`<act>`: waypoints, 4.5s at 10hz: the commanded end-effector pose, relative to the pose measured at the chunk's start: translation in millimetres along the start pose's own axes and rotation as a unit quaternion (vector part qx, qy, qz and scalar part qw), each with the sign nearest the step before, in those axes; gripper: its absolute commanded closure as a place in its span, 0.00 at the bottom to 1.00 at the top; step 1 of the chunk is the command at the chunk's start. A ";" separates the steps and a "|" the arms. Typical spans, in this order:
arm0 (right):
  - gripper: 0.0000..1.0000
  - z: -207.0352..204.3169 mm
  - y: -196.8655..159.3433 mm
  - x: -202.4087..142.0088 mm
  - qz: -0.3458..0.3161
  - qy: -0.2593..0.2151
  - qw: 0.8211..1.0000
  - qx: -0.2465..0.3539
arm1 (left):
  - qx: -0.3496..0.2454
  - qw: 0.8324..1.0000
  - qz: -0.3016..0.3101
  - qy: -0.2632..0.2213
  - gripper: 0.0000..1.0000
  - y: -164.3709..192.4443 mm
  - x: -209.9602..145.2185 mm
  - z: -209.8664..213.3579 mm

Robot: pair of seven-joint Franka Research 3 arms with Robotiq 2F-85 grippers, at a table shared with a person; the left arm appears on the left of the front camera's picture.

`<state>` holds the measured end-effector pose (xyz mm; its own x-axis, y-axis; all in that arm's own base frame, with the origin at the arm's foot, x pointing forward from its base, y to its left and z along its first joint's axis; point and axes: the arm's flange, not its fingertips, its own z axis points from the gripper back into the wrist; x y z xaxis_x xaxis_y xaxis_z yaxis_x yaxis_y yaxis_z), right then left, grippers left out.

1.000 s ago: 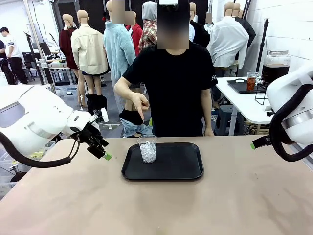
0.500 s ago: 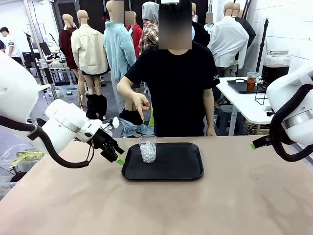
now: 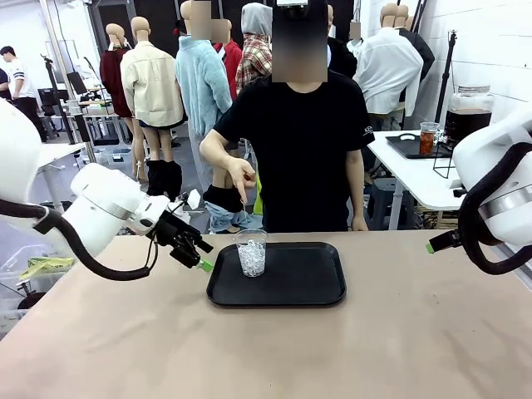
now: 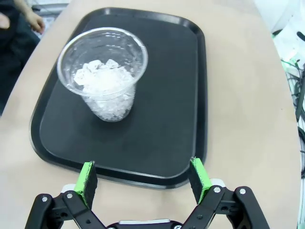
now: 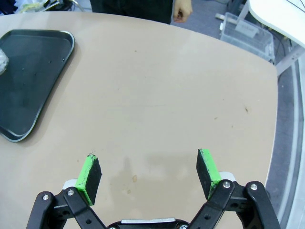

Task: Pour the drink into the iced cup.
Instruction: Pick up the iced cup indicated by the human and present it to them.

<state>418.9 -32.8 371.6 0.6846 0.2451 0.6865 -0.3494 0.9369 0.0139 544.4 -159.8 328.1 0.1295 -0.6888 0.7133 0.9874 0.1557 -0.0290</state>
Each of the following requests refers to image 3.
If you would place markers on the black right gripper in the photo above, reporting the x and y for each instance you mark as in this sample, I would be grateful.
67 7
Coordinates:
456 239

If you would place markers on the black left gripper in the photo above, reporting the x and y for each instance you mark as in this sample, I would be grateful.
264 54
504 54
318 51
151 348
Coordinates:
176 232

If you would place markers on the clear plastic iced cup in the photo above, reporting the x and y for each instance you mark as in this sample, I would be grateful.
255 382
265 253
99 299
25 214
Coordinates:
429 141
251 257

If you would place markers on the person's right forearm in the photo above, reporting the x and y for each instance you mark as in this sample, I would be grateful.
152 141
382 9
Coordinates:
216 154

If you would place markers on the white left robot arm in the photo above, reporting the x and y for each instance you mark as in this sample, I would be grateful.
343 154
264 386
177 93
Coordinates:
104 195

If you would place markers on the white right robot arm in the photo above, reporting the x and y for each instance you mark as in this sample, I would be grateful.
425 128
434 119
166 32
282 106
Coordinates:
490 158

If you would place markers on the glass drink dispenser jar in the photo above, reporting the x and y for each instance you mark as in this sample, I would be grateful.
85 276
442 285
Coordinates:
467 120

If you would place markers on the person's left hand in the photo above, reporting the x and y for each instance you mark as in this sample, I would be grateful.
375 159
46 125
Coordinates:
360 223

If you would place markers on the person's right hand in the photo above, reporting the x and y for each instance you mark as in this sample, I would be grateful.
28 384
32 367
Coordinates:
241 174

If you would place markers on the white side table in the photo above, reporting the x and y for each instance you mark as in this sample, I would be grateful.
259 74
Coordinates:
415 183

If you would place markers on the dark stool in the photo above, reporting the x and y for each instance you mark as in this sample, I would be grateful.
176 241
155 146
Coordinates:
384 195

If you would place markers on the black plastic serving tray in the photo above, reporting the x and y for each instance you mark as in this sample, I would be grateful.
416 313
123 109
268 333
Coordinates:
299 274

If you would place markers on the person in black t-shirt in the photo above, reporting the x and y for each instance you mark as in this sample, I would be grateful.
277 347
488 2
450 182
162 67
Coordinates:
299 145

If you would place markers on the yellow green plastic bag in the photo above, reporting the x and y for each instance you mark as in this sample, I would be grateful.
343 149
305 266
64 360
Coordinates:
45 264

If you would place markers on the mannequin in blue fleece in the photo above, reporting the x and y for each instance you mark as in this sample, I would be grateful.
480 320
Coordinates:
203 91

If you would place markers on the black tripod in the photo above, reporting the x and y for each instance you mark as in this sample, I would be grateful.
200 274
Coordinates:
446 75

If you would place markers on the mannequin in cream jacket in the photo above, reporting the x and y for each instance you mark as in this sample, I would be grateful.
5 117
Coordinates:
149 87

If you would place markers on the white work table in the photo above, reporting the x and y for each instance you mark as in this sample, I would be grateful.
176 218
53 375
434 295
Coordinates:
58 151

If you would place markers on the black monitor stand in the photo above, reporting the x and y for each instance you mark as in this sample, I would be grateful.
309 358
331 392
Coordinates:
79 124

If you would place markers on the mannequin in white shirt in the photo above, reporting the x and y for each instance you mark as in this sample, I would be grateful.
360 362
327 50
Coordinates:
386 70

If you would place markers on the mannequin in maroon coat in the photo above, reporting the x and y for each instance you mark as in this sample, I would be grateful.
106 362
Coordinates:
112 79

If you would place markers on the mannequin with black sleeves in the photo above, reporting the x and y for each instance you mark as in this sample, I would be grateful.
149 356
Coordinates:
424 50

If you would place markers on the mannequin in red jacket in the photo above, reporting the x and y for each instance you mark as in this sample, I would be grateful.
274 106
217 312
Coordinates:
232 58

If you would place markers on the mannequin in plaid shirt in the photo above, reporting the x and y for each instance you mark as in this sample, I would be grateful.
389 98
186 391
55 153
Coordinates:
251 58

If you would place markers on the mannequin in black jacket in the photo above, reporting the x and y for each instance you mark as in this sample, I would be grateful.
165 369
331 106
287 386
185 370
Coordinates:
343 58

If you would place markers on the slanted silver metal pole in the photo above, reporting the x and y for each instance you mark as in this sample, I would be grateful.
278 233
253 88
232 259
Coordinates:
70 83

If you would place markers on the person in white t-shirt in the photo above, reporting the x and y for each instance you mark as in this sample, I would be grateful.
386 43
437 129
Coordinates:
21 79

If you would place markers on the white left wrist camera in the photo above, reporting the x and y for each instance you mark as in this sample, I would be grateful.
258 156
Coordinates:
193 199

